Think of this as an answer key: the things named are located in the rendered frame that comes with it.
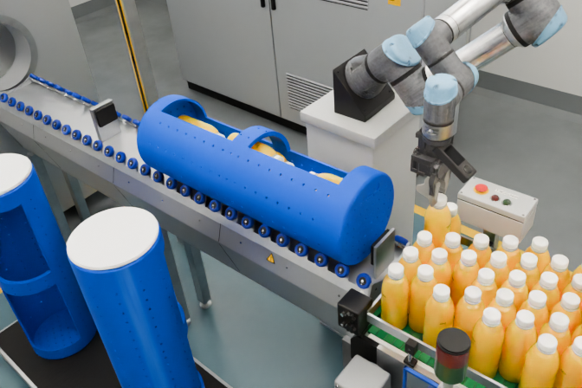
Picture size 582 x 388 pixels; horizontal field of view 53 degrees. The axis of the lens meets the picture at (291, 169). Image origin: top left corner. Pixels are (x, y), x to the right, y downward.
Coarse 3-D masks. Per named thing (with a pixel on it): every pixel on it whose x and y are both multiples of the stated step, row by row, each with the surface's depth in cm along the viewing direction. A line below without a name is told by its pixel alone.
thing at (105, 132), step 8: (104, 104) 239; (112, 104) 240; (96, 112) 235; (104, 112) 238; (112, 112) 241; (96, 120) 239; (104, 120) 240; (112, 120) 243; (96, 128) 241; (104, 128) 243; (112, 128) 246; (104, 136) 244; (112, 136) 247
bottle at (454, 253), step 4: (444, 244) 159; (460, 244) 159; (444, 248) 158; (448, 248) 158; (452, 248) 156; (456, 248) 157; (460, 248) 158; (448, 252) 157; (452, 252) 157; (456, 252) 157; (460, 252) 157; (448, 256) 157; (452, 256) 157; (456, 256) 157; (460, 256) 157; (448, 260) 158; (452, 260) 157; (456, 260) 157; (452, 264) 158; (452, 268) 159
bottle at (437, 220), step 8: (432, 208) 159; (440, 208) 157; (448, 208) 159; (424, 216) 162; (432, 216) 159; (440, 216) 158; (448, 216) 159; (424, 224) 163; (432, 224) 159; (440, 224) 159; (448, 224) 160; (432, 232) 161; (440, 232) 160; (448, 232) 162; (432, 240) 163; (440, 240) 162
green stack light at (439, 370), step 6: (438, 366) 115; (444, 366) 114; (438, 372) 116; (444, 372) 114; (450, 372) 113; (456, 372) 113; (462, 372) 114; (438, 378) 117; (444, 378) 115; (450, 378) 115; (456, 378) 115; (462, 378) 115; (450, 384) 116; (456, 384) 116
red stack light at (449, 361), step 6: (438, 348) 112; (438, 354) 113; (444, 354) 111; (462, 354) 111; (468, 354) 112; (438, 360) 114; (444, 360) 112; (450, 360) 111; (456, 360) 111; (462, 360) 112; (468, 360) 113; (450, 366) 112; (456, 366) 112; (462, 366) 113
